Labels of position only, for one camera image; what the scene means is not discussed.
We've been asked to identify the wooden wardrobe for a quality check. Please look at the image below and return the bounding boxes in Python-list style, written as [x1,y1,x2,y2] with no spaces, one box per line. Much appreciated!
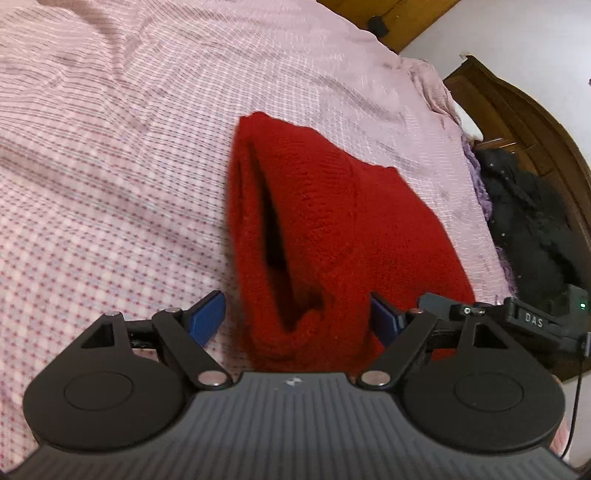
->
[321,0,459,53]

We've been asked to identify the white pillow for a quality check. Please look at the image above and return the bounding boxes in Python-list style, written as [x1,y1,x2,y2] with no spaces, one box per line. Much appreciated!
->
[453,102,484,144]

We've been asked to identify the black wardrobe handle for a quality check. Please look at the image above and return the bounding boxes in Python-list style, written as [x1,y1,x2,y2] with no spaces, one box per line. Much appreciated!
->
[367,15,390,39]

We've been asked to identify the purple knit garment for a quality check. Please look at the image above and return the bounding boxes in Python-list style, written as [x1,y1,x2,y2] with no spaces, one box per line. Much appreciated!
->
[462,136,518,296]

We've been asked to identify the pink checked bed sheet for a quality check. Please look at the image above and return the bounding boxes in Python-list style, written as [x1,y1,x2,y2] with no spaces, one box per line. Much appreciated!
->
[0,0,569,471]

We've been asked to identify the black clothes pile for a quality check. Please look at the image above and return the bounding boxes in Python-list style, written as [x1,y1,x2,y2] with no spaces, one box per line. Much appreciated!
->
[476,149,585,313]

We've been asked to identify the black cable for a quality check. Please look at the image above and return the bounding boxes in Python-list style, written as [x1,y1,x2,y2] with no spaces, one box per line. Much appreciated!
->
[559,350,584,460]

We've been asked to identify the red knit cardigan black pockets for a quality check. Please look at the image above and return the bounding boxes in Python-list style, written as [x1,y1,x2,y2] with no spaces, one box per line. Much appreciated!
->
[228,112,475,373]

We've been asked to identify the dark wooden headboard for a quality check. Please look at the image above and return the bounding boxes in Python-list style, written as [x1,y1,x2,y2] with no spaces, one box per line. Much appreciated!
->
[444,55,591,285]

